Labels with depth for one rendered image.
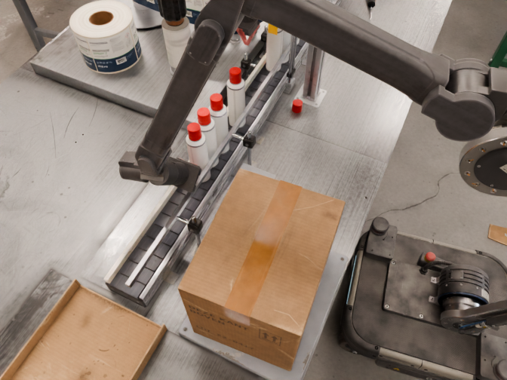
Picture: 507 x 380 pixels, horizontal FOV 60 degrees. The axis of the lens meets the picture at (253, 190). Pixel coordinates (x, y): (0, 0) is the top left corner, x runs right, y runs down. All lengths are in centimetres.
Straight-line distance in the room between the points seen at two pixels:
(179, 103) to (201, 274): 32
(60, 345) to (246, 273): 53
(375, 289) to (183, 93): 126
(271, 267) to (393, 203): 157
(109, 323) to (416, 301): 115
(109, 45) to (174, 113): 73
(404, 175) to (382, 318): 93
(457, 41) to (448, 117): 275
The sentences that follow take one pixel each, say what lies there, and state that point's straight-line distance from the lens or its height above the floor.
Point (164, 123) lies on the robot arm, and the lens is 88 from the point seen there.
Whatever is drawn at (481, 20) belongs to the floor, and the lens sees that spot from 370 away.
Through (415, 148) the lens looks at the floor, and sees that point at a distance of 262.
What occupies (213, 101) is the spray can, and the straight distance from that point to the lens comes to 116.
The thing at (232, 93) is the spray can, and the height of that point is 103.
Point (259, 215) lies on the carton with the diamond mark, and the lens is 90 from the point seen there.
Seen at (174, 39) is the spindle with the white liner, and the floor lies 103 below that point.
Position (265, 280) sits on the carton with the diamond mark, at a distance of 84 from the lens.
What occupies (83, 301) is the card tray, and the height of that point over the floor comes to 83.
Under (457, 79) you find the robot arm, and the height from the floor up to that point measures 146.
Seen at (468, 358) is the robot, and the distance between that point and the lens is 187.
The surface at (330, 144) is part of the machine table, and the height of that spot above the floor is 83.
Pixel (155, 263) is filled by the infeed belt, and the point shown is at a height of 88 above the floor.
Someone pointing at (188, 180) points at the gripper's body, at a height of 100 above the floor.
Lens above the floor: 189
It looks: 56 degrees down
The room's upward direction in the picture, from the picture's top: straight up
